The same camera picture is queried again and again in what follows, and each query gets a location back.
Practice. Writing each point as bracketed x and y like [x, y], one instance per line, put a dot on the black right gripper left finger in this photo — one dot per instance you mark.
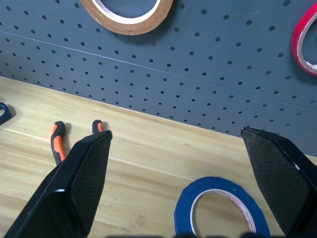
[74, 193]

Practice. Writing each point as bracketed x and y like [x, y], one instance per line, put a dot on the brown tape roll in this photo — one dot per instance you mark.
[128, 26]

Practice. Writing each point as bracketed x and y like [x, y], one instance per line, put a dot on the red tape roll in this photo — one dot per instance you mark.
[296, 42]

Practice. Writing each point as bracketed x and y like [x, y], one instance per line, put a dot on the grey pegboard panel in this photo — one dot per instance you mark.
[173, 67]

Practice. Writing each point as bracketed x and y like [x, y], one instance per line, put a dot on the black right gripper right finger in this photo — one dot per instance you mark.
[280, 173]

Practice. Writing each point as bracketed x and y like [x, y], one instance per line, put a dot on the dark blue tape roll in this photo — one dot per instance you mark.
[3, 112]

